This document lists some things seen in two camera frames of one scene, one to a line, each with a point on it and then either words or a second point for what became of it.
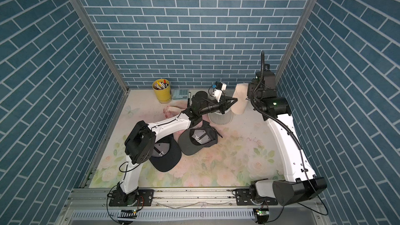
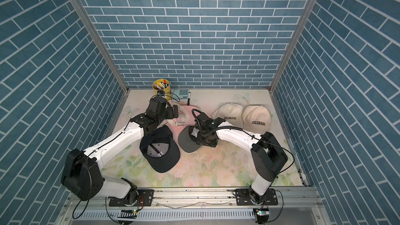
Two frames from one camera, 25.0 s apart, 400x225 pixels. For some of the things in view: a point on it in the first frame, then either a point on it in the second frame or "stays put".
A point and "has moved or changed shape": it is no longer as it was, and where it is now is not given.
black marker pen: [189, 98] stays put
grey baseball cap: [195, 139] stays put
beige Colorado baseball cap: [241, 94] → [256, 119]
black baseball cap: [166, 153] stays put
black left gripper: [223, 107] → [171, 114]
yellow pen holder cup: [163, 90] stays put
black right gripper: [251, 90] → [212, 144]
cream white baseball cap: [217, 117] has moved or changed shape
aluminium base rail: [197, 207] stays put
